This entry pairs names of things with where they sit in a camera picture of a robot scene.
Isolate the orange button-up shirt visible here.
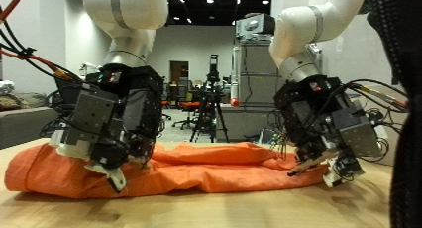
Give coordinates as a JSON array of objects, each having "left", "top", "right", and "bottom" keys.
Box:
[{"left": 4, "top": 141, "right": 331, "bottom": 200}]

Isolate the plastic bottles bundle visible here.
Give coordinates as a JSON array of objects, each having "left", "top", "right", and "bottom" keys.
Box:
[{"left": 255, "top": 128, "right": 282, "bottom": 146}]

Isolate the orange seat office chair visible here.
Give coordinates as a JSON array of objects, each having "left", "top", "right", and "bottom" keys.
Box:
[
  {"left": 160, "top": 82, "right": 174, "bottom": 122},
  {"left": 170, "top": 78, "right": 203, "bottom": 130}
]

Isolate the grey couch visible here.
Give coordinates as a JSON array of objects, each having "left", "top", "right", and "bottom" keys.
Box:
[{"left": 0, "top": 106, "right": 61, "bottom": 150}]

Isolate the grey metal cabinet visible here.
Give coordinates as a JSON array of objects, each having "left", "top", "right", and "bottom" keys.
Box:
[{"left": 235, "top": 39, "right": 291, "bottom": 108}]

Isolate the brown grey cushion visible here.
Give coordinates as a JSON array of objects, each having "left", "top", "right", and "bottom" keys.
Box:
[{"left": 0, "top": 92, "right": 50, "bottom": 112}]

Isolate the brown door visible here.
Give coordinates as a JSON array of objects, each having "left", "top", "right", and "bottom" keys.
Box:
[{"left": 169, "top": 60, "right": 190, "bottom": 85}]

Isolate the white vertical pole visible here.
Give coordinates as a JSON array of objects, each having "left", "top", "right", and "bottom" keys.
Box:
[{"left": 230, "top": 44, "right": 241, "bottom": 102}]

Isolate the crumpled silver foil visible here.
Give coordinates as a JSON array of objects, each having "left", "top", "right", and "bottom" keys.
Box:
[{"left": 0, "top": 79, "right": 16, "bottom": 96}]

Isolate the black device on tripod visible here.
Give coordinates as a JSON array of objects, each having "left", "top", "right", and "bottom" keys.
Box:
[{"left": 207, "top": 54, "right": 219, "bottom": 83}]

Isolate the grey boxy monitor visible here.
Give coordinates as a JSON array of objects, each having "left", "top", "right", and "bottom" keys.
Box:
[{"left": 234, "top": 13, "right": 277, "bottom": 42}]

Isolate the right hand cable bundle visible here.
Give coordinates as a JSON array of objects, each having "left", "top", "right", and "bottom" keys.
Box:
[{"left": 345, "top": 78, "right": 410, "bottom": 112}]

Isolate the hand cable bundle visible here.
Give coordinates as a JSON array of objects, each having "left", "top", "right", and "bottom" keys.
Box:
[
  {"left": 0, "top": 0, "right": 84, "bottom": 85},
  {"left": 345, "top": 78, "right": 410, "bottom": 112}
]

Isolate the black camera tripod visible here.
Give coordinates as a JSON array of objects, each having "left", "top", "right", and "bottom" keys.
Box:
[{"left": 190, "top": 80, "right": 229, "bottom": 144}]

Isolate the left hand cable bundle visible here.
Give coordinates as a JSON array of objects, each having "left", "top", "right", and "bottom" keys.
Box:
[{"left": 0, "top": 0, "right": 84, "bottom": 85}]

